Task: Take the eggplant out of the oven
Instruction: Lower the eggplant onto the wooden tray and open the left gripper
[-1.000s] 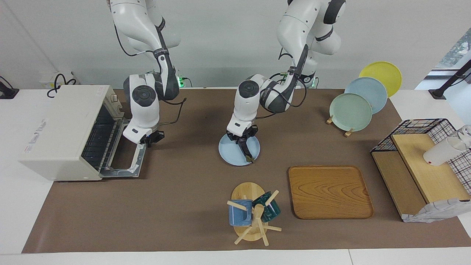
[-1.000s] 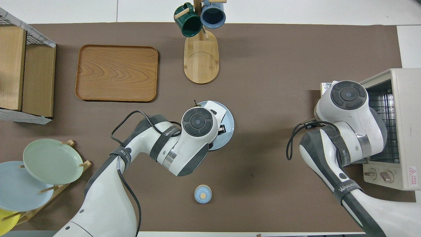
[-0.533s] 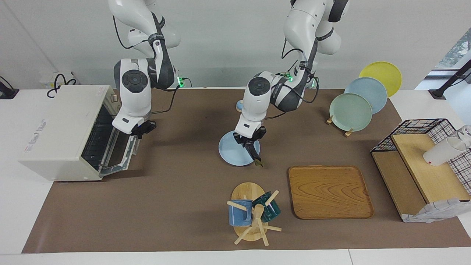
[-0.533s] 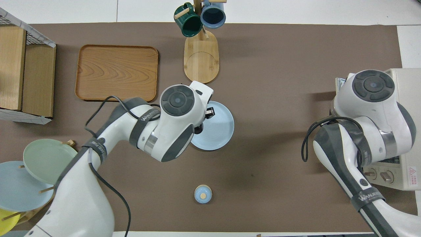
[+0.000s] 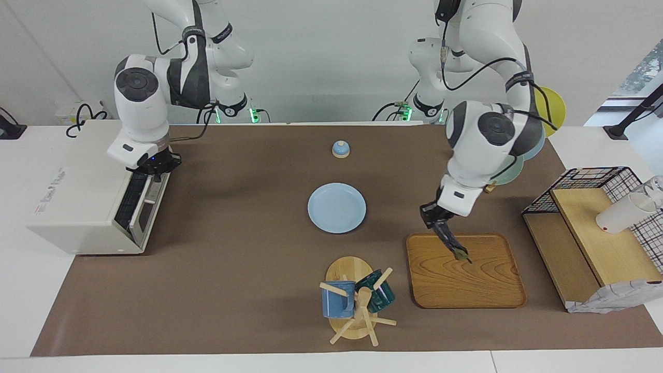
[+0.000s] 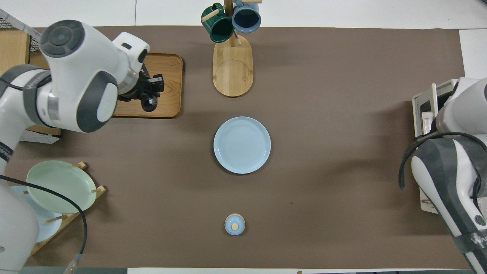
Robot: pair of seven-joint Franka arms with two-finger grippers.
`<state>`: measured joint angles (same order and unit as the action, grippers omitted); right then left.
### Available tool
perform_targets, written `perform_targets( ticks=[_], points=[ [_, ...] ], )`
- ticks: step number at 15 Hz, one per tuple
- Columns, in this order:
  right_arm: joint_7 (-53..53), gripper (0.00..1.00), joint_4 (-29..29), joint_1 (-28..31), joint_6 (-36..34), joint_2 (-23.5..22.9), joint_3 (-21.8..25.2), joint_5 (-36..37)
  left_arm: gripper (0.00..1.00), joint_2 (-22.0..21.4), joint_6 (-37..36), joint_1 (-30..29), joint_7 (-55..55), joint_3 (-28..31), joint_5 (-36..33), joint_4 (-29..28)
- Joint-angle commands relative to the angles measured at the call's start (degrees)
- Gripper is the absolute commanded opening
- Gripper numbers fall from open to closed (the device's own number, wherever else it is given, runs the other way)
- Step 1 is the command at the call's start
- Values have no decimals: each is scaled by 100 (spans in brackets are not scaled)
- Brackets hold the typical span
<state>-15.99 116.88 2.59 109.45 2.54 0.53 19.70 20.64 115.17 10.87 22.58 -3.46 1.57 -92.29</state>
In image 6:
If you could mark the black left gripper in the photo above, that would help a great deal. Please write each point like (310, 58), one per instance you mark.
(135, 87)

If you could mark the light blue plate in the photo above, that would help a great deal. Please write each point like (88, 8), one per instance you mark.
(242, 145)
(47, 228)

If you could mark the dark green mug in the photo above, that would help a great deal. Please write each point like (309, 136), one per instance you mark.
(220, 26)

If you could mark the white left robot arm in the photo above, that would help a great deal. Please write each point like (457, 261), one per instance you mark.
(76, 68)

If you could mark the wooden plate rack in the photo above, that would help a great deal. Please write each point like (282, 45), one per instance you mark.
(99, 189)

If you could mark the dark purple eggplant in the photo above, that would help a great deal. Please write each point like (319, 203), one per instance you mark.
(149, 104)

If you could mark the brown table mat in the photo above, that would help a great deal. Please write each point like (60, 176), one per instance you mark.
(323, 152)

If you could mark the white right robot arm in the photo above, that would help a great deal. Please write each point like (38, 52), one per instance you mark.
(449, 182)

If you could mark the cream toaster oven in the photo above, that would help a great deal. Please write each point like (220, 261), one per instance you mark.
(418, 104)

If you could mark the blue grey mug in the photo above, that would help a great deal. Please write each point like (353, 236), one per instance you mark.
(246, 18)

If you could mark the wooden serving tray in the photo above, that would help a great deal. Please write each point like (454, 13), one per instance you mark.
(171, 68)

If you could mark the pale green plate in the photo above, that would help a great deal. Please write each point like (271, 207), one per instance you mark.
(64, 175)

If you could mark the small blue lidded jar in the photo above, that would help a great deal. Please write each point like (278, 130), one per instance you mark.
(234, 224)

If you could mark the wooden mug tree stand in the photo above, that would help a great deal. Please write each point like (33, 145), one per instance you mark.
(233, 72)

